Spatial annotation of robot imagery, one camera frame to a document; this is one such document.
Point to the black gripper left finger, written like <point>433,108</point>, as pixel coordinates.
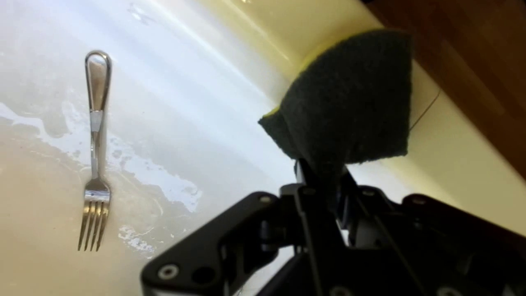
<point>224,253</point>

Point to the green yellow scrub sponge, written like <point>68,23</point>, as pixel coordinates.
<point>349,105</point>

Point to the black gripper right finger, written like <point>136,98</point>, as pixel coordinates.
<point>441,248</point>

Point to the silver fork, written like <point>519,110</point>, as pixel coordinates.
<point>98,192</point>

